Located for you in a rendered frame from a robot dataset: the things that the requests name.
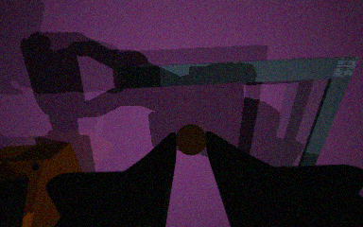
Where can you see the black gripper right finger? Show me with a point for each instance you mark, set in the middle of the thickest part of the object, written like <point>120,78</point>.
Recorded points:
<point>251,189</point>

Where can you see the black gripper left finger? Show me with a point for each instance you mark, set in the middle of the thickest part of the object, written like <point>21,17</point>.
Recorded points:
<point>143,188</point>

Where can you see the dark brown ball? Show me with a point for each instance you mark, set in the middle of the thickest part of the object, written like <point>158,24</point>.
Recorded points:
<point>191,139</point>

